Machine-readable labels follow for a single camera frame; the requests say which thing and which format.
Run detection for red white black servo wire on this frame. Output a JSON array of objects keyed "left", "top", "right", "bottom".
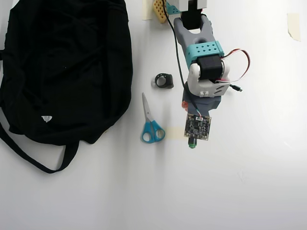
[{"left": 215, "top": 48, "right": 251, "bottom": 85}]

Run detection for green marker with black barrel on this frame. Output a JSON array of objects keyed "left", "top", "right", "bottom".
[{"left": 187, "top": 136, "right": 198, "bottom": 149}]

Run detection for camera circuit board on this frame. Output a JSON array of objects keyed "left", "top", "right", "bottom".
[{"left": 184, "top": 113, "right": 213, "bottom": 142}]

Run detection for black fabric bag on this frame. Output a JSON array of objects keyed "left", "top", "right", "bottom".
[{"left": 0, "top": 0, "right": 134, "bottom": 174}]

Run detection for thin black camera cable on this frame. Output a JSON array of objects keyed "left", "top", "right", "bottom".
[{"left": 161, "top": 0, "right": 202, "bottom": 118}]

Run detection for yellow perforated base piece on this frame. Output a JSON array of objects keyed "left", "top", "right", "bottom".
[{"left": 153, "top": 0, "right": 169, "bottom": 24}]

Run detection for black ring strap device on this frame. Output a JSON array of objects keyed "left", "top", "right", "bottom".
[{"left": 154, "top": 72, "right": 174, "bottom": 90}]

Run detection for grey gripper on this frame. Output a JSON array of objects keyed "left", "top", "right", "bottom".
[{"left": 180, "top": 89, "right": 222, "bottom": 118}]

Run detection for blue handled scissors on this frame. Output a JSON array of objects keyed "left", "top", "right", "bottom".
[{"left": 140, "top": 92, "right": 166, "bottom": 144}]

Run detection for beige masking tape strip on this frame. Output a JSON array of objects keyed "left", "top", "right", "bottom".
[
  {"left": 142, "top": 0, "right": 154, "bottom": 21},
  {"left": 286, "top": 13, "right": 302, "bottom": 42},
  {"left": 165, "top": 126, "right": 187, "bottom": 140}
]

